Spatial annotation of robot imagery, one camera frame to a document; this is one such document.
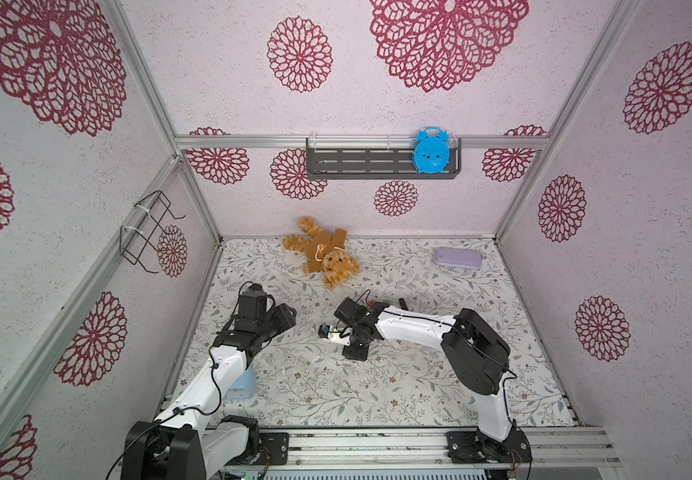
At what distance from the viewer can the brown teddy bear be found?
3.42 feet

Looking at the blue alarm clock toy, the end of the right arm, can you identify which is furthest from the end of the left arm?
the blue alarm clock toy

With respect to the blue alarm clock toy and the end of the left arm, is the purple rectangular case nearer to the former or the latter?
the blue alarm clock toy

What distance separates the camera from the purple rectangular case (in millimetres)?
1128

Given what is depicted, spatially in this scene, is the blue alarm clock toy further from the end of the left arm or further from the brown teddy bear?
the end of the left arm

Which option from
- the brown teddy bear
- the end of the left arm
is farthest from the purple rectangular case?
the end of the left arm

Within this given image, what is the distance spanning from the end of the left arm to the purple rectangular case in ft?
2.06

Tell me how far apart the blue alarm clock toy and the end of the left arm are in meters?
0.59

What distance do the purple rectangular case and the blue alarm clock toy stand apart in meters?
0.36

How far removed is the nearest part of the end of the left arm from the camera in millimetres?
612

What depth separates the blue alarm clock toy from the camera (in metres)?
0.89

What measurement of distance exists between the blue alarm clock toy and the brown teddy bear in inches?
14.8

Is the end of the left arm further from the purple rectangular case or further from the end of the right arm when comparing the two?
the purple rectangular case

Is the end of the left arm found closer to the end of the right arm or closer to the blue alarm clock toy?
the end of the right arm

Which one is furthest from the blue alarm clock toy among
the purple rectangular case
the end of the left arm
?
the end of the left arm
